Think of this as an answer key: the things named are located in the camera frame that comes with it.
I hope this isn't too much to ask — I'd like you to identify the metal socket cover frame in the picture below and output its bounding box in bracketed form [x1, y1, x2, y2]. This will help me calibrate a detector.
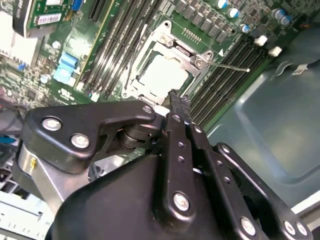
[124, 33, 212, 106]

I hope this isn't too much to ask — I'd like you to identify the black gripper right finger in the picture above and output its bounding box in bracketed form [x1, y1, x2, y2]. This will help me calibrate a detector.
[177, 96, 315, 240]

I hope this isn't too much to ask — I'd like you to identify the square silver CPU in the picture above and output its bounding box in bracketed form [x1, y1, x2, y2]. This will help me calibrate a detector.
[138, 53, 195, 100]

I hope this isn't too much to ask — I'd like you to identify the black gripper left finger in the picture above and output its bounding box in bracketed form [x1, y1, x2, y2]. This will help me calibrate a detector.
[18, 89, 198, 225]

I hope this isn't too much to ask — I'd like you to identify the thin wire locking lever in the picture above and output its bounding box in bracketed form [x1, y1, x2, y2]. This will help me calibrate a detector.
[123, 23, 149, 91]
[207, 60, 251, 73]

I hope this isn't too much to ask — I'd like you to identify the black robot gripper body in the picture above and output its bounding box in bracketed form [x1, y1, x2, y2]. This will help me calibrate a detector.
[45, 153, 240, 240]

